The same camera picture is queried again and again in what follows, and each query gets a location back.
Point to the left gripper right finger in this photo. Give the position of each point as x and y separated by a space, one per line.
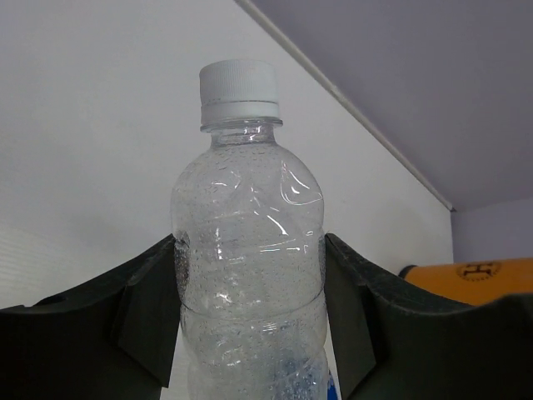
393 340

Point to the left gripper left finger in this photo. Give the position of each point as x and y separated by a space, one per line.
112 337

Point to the clear bottle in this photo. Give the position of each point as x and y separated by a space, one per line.
247 219

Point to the orange bin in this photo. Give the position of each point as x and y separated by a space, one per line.
473 283

